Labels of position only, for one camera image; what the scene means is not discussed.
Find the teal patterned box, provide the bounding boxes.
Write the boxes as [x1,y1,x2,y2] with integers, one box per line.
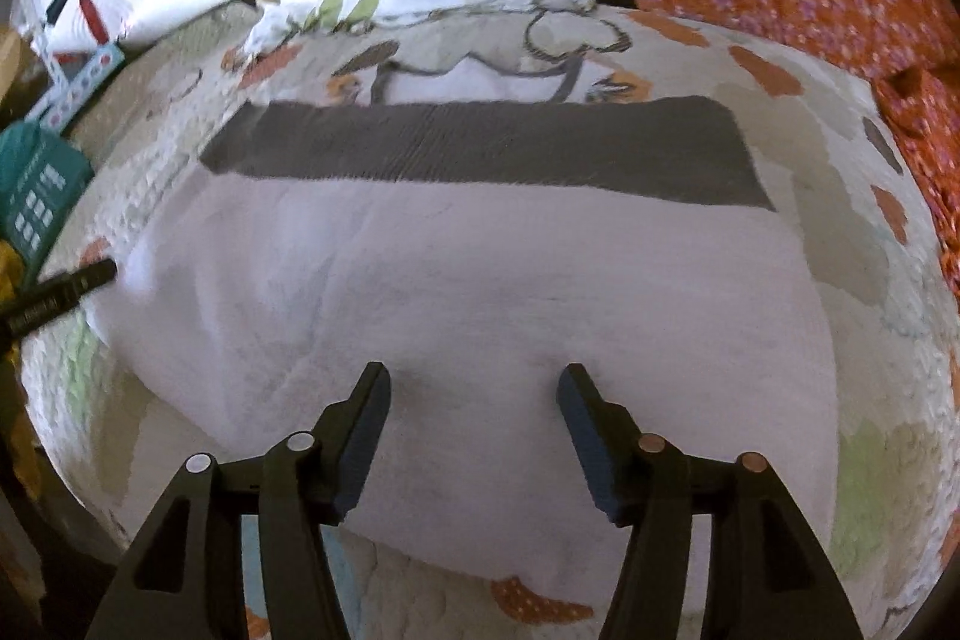
[2,122,94,284]

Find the heart-patterned quilted bedspread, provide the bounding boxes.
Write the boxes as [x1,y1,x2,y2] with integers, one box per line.
[21,5,958,638]

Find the mustard yellow garment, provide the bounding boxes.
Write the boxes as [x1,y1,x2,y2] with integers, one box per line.
[0,241,25,305]

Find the white garment with grey band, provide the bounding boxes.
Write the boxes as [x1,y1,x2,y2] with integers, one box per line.
[89,96,838,599]

